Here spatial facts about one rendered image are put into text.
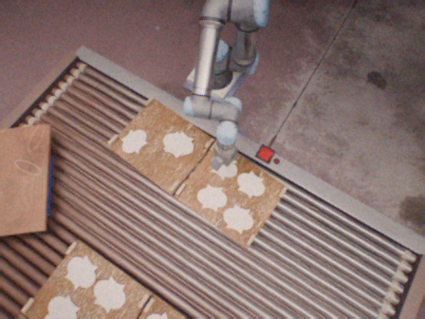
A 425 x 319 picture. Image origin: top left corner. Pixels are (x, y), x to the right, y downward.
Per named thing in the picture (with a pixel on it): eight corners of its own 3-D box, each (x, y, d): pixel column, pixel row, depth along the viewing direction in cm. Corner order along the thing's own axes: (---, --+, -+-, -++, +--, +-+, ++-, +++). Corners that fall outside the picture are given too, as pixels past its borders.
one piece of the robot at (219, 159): (203, 151, 126) (204, 164, 141) (220, 165, 123) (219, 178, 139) (223, 130, 129) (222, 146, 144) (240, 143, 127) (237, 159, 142)
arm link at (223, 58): (207, 52, 167) (206, 35, 154) (231, 56, 166) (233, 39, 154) (202, 72, 164) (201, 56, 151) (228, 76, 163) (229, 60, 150)
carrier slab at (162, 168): (154, 99, 168) (153, 97, 166) (215, 141, 159) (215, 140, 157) (108, 147, 158) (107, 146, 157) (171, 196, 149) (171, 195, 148)
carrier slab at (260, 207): (217, 141, 159) (217, 140, 157) (287, 188, 150) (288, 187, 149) (174, 197, 149) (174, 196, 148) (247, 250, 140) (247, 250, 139)
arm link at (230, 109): (214, 92, 122) (210, 118, 118) (244, 97, 121) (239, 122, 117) (214, 103, 129) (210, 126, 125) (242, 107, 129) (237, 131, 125)
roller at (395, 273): (71, 77, 178) (67, 72, 174) (403, 274, 141) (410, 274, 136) (65, 84, 177) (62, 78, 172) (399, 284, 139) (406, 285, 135)
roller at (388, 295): (60, 90, 175) (55, 84, 171) (396, 294, 138) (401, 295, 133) (53, 97, 174) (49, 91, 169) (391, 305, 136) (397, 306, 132)
